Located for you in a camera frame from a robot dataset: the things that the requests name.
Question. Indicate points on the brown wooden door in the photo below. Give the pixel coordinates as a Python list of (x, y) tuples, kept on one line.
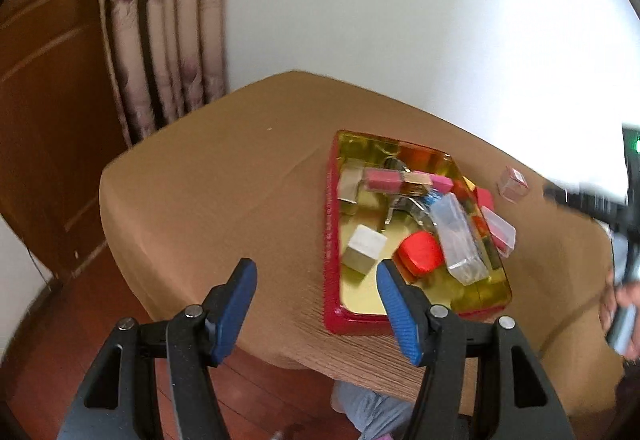
[(45, 119)]

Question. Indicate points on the person's right hand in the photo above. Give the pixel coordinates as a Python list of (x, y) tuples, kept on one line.
[(607, 307)]

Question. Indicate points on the orange-red square case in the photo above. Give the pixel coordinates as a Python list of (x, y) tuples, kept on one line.
[(421, 254)]

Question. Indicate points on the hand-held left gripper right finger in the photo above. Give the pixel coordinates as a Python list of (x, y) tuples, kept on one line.
[(400, 315)]

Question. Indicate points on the clear box with red contents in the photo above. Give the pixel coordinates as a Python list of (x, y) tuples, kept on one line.
[(500, 230)]

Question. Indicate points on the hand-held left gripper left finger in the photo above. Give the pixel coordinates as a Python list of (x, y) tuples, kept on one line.
[(232, 315)]

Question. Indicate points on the red tin box gold inside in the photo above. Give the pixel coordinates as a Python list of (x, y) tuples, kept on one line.
[(360, 300)]

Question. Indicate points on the person's leg in grey trousers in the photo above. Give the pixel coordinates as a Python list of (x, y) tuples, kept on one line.
[(370, 412)]

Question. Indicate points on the shiny silver rectangular bar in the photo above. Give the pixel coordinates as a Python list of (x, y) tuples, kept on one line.
[(351, 187)]

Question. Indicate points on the red rectangular block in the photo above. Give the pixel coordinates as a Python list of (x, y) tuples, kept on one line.
[(484, 199)]

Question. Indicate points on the white cube with zigzag side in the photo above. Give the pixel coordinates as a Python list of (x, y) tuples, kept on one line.
[(364, 250)]

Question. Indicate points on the tan tablecloth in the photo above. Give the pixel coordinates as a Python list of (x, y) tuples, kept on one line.
[(225, 200)]

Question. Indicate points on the clear box with blue label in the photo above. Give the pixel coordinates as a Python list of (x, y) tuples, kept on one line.
[(457, 240)]

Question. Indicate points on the silver metal clip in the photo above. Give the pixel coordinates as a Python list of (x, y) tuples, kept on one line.
[(400, 207)]

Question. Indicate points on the beige floral curtain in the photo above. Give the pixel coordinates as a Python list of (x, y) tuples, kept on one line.
[(160, 19)]

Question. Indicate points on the pink rectangular block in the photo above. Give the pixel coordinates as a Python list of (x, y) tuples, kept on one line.
[(390, 181)]

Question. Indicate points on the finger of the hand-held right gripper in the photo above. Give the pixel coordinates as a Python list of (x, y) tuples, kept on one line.
[(585, 205)]

